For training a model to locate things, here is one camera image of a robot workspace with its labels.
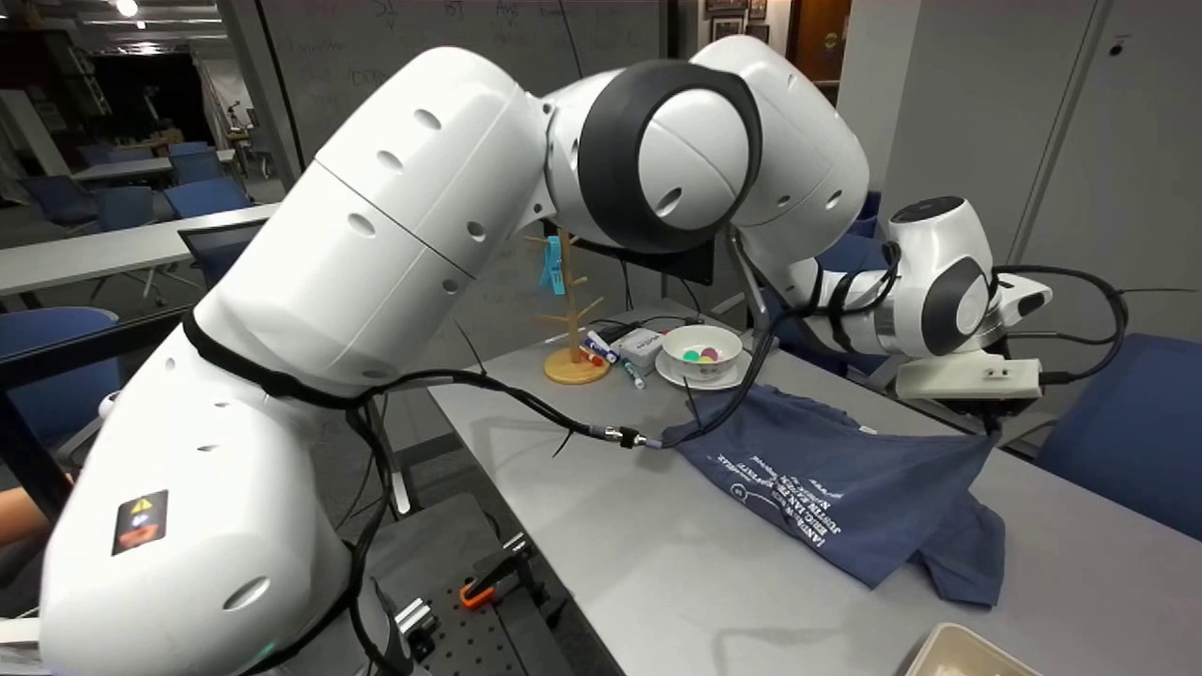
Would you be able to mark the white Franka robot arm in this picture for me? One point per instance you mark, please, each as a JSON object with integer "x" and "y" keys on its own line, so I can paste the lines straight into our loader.
{"x": 378, "y": 250}

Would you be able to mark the blue printed t-shirt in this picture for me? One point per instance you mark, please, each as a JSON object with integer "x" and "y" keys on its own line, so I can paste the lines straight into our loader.
{"x": 827, "y": 491}

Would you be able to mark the white bowl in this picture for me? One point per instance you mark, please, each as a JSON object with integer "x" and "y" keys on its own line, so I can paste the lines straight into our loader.
{"x": 700, "y": 348}

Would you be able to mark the grey metal cabinet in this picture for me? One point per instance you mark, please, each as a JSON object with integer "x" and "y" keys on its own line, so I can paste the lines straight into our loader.
{"x": 1063, "y": 151}

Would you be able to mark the wooden mug tree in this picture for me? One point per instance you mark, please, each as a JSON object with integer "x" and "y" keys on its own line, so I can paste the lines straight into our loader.
{"x": 577, "y": 365}

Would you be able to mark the beige plastic tray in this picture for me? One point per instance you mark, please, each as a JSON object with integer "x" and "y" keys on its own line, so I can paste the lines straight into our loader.
{"x": 959, "y": 656}

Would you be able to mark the grey background table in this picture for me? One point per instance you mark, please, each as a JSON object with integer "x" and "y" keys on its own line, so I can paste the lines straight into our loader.
{"x": 87, "y": 250}

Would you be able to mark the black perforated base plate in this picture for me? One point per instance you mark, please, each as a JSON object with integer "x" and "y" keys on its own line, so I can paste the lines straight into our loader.
{"x": 491, "y": 641}

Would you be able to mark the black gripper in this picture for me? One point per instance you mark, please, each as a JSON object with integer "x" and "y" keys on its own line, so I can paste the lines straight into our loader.
{"x": 973, "y": 417}

